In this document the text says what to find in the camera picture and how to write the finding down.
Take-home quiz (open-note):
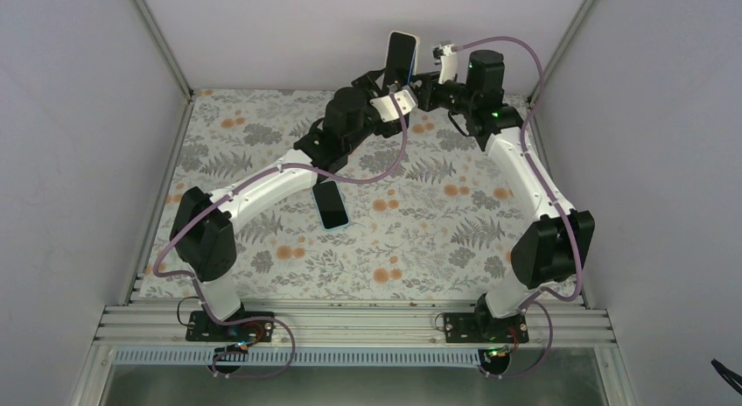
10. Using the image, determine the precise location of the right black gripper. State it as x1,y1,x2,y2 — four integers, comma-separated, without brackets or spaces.
402,71,477,116

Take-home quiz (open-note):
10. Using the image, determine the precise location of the cream white phone case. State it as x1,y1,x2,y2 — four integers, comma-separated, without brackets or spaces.
384,30,420,92

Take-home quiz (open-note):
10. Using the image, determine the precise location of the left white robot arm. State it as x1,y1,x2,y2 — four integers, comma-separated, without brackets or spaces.
157,72,417,340

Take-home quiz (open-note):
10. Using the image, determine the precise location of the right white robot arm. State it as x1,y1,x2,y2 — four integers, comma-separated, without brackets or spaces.
415,44,595,342

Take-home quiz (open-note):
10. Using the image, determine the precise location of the phone in light-blue case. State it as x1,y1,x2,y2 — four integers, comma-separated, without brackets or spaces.
312,181,350,231

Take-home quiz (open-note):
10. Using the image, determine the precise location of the floral patterned table mat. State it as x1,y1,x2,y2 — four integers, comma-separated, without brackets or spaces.
148,88,531,301

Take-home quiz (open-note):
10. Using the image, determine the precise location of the black object at corner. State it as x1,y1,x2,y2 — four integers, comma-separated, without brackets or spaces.
710,359,742,395

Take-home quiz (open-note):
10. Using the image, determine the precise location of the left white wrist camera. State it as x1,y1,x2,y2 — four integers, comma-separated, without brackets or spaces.
369,86,417,123

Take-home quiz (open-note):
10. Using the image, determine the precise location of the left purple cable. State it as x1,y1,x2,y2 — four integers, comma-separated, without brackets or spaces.
151,93,410,382

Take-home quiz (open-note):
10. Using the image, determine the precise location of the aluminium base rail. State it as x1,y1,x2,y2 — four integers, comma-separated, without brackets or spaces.
94,301,617,348

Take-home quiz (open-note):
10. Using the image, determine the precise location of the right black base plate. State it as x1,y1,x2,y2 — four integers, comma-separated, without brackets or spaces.
443,312,529,344

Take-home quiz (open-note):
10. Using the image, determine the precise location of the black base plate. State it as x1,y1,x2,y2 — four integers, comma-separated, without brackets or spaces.
185,311,273,344
443,312,529,344

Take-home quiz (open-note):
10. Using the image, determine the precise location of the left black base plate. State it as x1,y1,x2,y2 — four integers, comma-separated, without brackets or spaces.
185,311,273,344

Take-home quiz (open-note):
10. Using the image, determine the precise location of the white slotted cable duct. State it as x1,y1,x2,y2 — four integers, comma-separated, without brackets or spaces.
112,346,481,368

